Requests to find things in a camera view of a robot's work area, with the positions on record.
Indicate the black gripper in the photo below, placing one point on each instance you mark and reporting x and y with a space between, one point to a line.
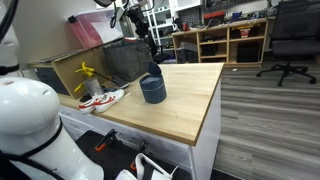
141 26

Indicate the large cardboard box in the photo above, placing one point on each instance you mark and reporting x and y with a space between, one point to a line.
66 71

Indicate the wooden shelf unit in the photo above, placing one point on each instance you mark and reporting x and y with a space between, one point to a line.
216 43

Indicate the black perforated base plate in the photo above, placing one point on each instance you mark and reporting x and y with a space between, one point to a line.
110 160

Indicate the white drawer cabinet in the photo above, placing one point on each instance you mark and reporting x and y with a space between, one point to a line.
150 146

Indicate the white red sneaker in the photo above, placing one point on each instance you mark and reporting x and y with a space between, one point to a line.
110 100
88 105

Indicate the orange black clamp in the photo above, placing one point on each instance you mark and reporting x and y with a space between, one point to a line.
105 140
138 156

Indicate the silver metal cylinder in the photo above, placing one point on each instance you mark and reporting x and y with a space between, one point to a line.
93 87

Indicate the blue lidded bin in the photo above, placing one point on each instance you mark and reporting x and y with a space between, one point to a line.
152 88

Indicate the black office chair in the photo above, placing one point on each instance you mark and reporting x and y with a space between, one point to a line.
293 40

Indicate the grey fabric bag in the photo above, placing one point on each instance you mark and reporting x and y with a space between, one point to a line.
128 60

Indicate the black shoe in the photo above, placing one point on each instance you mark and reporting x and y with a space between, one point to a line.
120 82

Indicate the white plastic bracket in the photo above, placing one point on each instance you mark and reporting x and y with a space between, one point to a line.
146 168

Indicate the red toolbox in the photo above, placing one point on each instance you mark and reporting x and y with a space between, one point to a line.
214 18

